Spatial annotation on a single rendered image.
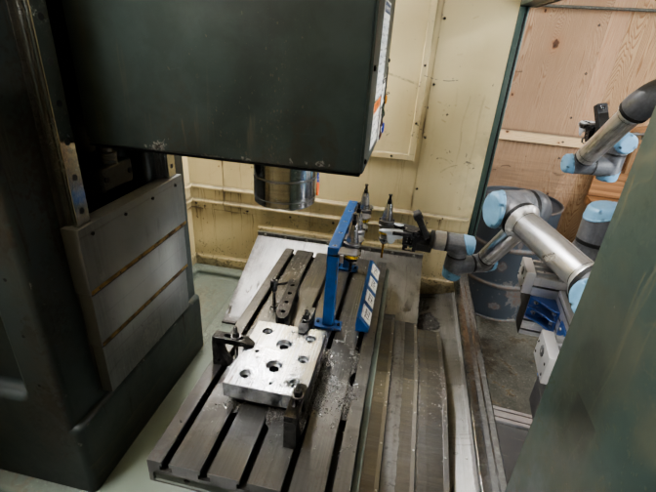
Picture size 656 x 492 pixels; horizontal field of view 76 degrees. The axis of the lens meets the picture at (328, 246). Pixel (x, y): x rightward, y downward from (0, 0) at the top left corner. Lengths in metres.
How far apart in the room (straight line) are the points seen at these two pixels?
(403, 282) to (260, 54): 1.47
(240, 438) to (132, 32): 0.98
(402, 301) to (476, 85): 1.01
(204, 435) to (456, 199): 1.49
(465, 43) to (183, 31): 1.30
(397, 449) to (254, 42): 1.18
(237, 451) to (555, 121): 3.18
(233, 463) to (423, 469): 0.58
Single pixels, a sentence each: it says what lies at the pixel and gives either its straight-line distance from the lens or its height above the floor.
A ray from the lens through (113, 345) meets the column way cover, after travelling 1.36.
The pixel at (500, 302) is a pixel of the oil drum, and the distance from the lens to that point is 3.39.
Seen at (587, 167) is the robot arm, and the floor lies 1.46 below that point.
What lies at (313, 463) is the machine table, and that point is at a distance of 1.18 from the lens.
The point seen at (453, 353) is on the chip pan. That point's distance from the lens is 1.93.
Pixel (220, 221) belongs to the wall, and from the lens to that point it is 2.41.
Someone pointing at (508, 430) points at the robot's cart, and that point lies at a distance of 2.38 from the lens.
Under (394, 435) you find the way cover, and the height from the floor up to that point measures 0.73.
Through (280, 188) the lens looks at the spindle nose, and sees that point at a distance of 1.01.
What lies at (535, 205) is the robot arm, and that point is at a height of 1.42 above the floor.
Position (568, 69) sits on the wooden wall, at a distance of 3.66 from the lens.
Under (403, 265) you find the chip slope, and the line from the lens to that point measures 2.19.
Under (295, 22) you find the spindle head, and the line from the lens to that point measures 0.90.
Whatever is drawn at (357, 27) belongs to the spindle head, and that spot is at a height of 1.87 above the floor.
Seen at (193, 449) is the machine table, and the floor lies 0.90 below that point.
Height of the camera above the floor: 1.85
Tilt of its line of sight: 26 degrees down
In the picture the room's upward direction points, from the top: 4 degrees clockwise
